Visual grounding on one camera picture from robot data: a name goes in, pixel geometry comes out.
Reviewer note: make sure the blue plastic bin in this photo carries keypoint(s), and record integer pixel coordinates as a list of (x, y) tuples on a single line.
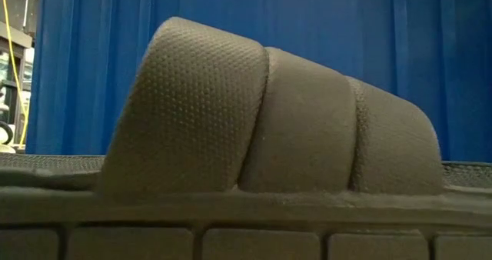
[(346, 21)]

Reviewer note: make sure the grey shelving rack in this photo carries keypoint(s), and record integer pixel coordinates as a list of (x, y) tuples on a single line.
[(19, 37)]

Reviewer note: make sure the black foam slide sandal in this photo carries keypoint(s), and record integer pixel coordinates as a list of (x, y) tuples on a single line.
[(192, 117)]

